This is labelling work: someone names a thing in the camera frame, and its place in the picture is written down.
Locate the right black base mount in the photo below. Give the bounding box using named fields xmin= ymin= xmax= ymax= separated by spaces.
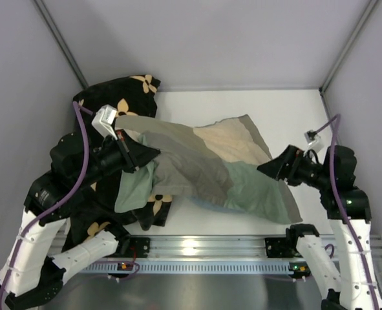
xmin=264 ymin=237 xmax=292 ymax=258

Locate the corner aluminium profile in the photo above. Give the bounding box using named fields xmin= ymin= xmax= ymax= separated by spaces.
xmin=319 ymin=0 xmax=381 ymax=94
xmin=31 ymin=0 xmax=89 ymax=89

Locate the right corner aluminium profile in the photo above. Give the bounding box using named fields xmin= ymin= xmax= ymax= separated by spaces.
xmin=319 ymin=0 xmax=381 ymax=94

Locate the white pillow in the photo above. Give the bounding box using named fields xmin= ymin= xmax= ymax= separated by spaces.
xmin=189 ymin=197 xmax=243 ymax=214

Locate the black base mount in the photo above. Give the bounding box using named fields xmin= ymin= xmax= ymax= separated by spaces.
xmin=264 ymin=237 xmax=292 ymax=258
xmin=121 ymin=236 xmax=151 ymax=258

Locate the left corner aluminium profile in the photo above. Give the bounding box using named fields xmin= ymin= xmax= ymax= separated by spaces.
xmin=31 ymin=0 xmax=89 ymax=89

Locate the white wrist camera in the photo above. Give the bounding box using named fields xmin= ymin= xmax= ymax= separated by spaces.
xmin=304 ymin=130 xmax=324 ymax=153
xmin=91 ymin=105 xmax=117 ymax=139

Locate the grey slotted cable duct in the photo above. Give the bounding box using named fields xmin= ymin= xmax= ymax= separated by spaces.
xmin=81 ymin=260 xmax=311 ymax=278

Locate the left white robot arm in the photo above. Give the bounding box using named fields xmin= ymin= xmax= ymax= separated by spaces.
xmin=0 ymin=130 xmax=160 ymax=309

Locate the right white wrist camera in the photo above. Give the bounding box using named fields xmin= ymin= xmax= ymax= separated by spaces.
xmin=304 ymin=130 xmax=324 ymax=153

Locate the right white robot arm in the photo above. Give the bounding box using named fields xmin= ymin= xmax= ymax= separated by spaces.
xmin=257 ymin=145 xmax=382 ymax=309

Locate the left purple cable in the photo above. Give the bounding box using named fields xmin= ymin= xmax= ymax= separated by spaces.
xmin=0 ymin=101 xmax=140 ymax=310

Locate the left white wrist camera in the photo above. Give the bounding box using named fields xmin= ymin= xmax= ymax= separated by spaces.
xmin=91 ymin=105 xmax=117 ymax=139

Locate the aluminium mounting rail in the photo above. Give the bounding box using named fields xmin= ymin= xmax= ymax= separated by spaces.
xmin=56 ymin=234 xmax=382 ymax=260

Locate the patchwork green beige pillowcase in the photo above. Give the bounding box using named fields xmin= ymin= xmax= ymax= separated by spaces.
xmin=114 ymin=115 xmax=302 ymax=225

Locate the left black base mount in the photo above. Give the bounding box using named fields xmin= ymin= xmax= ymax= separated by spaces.
xmin=121 ymin=236 xmax=151 ymax=258

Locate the black floral pillow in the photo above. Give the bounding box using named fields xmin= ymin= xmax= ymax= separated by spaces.
xmin=62 ymin=74 xmax=173 ymax=251

